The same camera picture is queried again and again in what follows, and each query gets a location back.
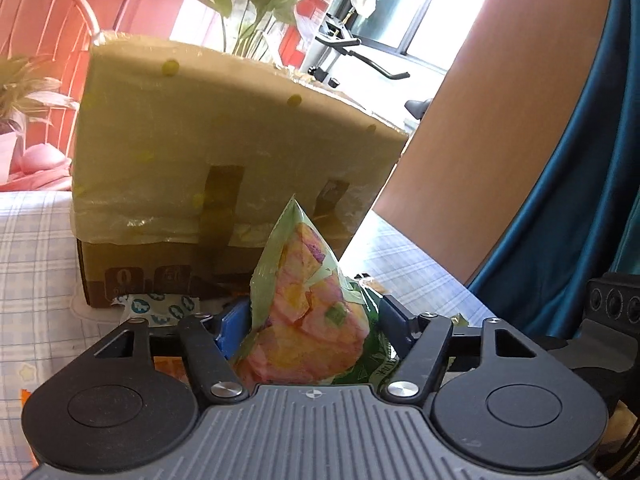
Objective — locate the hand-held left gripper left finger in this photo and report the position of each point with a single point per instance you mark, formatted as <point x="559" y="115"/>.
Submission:
<point x="231" y="332"/>

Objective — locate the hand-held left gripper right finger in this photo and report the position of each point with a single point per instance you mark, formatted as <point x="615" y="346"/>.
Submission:
<point x="395" y="325"/>

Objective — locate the green chip bag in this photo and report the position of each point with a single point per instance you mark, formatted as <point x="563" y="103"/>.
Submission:
<point x="300" y="310"/>

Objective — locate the white blue-patterned packet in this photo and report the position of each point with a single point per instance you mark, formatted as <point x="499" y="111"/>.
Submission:
<point x="160" y="307"/>

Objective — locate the blue curtain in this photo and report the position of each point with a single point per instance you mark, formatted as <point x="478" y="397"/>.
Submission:
<point x="590" y="185"/>

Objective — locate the taped cardboard box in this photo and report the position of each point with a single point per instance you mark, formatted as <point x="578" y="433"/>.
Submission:
<point x="200" y="135"/>

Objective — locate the wooden board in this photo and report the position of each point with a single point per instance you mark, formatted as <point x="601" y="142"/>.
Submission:
<point x="500" y="135"/>

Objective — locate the pink cushion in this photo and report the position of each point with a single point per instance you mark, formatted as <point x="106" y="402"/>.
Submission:
<point x="40" y="160"/>

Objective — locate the white plant pot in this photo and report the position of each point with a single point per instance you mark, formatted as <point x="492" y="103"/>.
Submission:
<point x="6" y="155"/>

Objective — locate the exercise bike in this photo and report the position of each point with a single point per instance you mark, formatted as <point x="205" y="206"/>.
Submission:
<point x="345" y="42"/>

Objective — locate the red framed door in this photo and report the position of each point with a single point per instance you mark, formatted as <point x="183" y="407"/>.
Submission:
<point x="290" y="40"/>

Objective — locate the pale leafy plant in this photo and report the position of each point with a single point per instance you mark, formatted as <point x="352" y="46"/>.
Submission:
<point x="25" y="90"/>

